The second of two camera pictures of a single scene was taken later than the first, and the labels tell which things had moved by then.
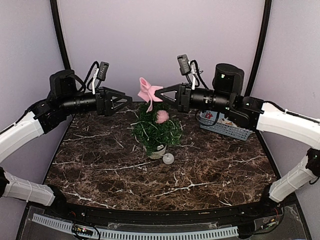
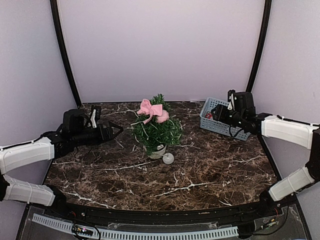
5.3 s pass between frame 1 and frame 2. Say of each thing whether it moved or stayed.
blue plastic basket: stayed
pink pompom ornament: stayed
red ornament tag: stayed
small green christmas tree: stayed
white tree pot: stayed
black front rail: stayed
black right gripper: moved
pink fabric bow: moved
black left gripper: moved
